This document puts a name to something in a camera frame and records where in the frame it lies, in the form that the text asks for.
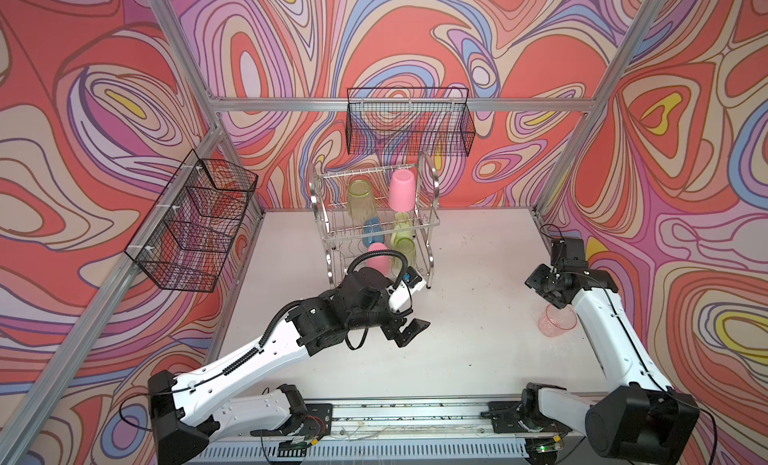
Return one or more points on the light green ceramic mug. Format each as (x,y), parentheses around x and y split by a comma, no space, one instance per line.
(402,227)

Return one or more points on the pink plastic cup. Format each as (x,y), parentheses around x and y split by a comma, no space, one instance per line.
(381,263)
(402,191)

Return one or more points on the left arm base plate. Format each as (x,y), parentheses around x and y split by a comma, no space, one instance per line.
(315,423)

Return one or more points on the steel two-tier dish rack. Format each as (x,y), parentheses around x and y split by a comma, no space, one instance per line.
(341,237)

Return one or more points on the clear pink glass cup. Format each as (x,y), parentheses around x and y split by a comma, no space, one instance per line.
(555,322)

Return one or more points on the blue ceramic mug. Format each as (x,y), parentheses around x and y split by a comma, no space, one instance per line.
(372,232)

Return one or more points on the black wire basket left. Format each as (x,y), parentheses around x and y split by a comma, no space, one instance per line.
(201,211)

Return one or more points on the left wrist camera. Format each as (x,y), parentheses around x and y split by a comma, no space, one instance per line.
(401,296)

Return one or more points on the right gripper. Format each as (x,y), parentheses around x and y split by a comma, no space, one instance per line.
(534,281)

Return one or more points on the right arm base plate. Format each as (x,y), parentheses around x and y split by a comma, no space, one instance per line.
(509,417)

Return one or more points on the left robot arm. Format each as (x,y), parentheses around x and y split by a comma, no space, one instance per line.
(190,410)

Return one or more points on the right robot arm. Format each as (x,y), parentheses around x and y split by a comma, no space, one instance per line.
(642,419)

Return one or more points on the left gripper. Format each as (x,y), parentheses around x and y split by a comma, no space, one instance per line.
(393,331)

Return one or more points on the black wire basket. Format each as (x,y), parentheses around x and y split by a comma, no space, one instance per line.
(403,121)
(201,211)

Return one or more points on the black wire basket back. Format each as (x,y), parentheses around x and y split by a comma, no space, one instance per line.
(403,121)

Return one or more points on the green transparent cup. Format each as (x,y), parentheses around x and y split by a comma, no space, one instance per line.
(407,247)
(361,205)

